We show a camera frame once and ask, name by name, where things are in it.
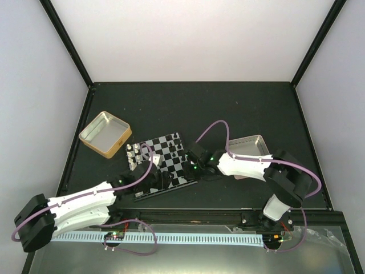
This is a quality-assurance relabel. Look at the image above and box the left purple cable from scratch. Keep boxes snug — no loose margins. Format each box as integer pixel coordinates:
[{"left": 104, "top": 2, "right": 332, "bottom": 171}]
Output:
[{"left": 10, "top": 143, "right": 159, "bottom": 256}]

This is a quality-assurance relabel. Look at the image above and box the light blue cable duct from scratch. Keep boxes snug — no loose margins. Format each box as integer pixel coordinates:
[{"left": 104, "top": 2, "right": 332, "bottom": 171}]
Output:
[{"left": 52, "top": 231, "right": 264, "bottom": 247}]

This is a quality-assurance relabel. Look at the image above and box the black and silver chessboard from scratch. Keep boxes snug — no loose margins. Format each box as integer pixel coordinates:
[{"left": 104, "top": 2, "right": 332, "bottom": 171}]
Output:
[{"left": 125, "top": 132, "right": 197, "bottom": 201}]

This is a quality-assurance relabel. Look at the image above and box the white chess piece row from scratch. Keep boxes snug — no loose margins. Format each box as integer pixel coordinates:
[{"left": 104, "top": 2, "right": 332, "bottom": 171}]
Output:
[{"left": 126, "top": 143, "right": 141, "bottom": 170}]

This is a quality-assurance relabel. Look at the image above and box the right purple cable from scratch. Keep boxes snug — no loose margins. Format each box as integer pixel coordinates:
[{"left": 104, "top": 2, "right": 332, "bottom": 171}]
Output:
[{"left": 195, "top": 120, "right": 323, "bottom": 253}]

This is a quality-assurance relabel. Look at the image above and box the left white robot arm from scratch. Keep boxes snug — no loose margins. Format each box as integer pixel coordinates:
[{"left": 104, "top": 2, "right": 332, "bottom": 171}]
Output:
[{"left": 11, "top": 160, "right": 173, "bottom": 253}]

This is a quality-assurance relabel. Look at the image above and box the gold metal tin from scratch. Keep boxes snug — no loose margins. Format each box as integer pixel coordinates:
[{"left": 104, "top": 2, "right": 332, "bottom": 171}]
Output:
[{"left": 79, "top": 111, "right": 132, "bottom": 159}]

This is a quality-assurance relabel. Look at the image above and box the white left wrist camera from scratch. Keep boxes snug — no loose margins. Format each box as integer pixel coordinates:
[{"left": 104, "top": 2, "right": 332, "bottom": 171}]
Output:
[{"left": 149, "top": 154, "right": 163, "bottom": 167}]

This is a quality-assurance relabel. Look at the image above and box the pink tray of black pieces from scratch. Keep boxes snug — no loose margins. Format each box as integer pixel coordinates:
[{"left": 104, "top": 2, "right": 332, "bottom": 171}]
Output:
[{"left": 228, "top": 134, "right": 271, "bottom": 180}]

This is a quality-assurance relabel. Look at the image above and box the left black corner frame post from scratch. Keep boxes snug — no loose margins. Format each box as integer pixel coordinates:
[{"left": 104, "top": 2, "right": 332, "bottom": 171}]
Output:
[{"left": 39, "top": 0, "right": 93, "bottom": 88}]

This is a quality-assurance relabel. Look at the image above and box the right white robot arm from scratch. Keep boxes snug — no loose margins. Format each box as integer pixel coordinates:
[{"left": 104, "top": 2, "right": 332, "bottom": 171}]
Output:
[{"left": 182, "top": 142, "right": 313, "bottom": 230}]

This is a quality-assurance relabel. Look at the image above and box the purple cable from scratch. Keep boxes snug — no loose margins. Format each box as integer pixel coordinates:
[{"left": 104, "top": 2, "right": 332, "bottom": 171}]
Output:
[
  {"left": 10, "top": 143, "right": 159, "bottom": 256},
  {"left": 195, "top": 120, "right": 323, "bottom": 253}
]

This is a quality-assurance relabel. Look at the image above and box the black corner frame post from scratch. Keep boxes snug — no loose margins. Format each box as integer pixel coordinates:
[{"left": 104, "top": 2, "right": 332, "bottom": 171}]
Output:
[
  {"left": 39, "top": 0, "right": 93, "bottom": 88},
  {"left": 290, "top": 0, "right": 347, "bottom": 88}
]

